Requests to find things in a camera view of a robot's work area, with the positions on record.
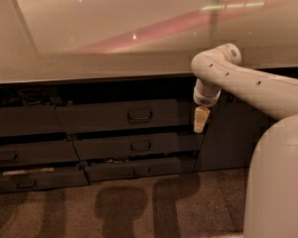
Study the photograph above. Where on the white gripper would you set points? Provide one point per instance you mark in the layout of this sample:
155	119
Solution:
206	100

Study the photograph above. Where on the dark drawer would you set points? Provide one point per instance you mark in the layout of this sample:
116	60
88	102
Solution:
137	145
28	120
113	116
139	169
63	177
39	153

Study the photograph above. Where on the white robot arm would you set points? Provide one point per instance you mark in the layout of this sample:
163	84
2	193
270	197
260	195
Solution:
271	205

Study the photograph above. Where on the dark cabinet frame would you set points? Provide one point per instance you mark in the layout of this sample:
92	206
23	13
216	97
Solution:
81	92

